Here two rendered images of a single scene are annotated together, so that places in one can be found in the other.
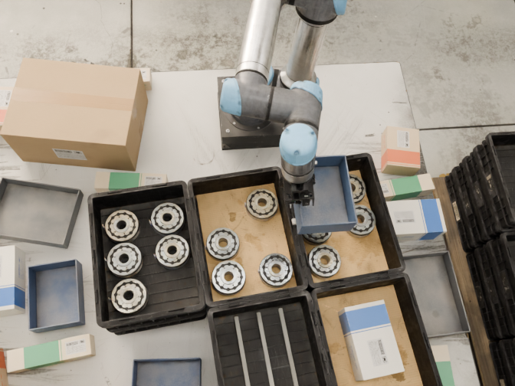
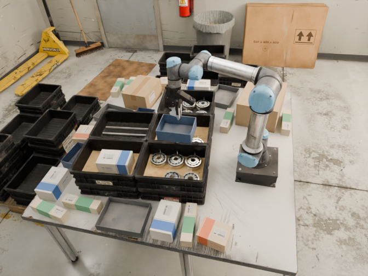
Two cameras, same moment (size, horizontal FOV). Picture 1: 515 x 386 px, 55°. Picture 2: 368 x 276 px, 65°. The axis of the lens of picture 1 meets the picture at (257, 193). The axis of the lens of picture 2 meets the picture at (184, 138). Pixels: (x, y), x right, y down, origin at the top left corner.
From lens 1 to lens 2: 1.76 m
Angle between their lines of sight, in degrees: 62
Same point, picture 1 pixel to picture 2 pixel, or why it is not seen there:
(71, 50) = (351, 162)
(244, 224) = not seen: hidden behind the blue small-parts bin
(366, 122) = (243, 228)
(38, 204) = (226, 99)
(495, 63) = not seen: outside the picture
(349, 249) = (160, 173)
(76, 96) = not seen: hidden behind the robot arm
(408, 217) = (166, 212)
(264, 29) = (231, 63)
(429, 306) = (119, 217)
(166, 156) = (240, 134)
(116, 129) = (245, 102)
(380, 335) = (113, 159)
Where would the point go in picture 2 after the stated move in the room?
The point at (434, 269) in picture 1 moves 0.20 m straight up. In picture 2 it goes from (135, 229) to (128, 208)
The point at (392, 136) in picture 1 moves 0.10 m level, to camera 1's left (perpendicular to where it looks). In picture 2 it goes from (223, 226) to (230, 212)
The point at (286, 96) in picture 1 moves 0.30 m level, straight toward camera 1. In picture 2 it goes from (194, 61) to (147, 50)
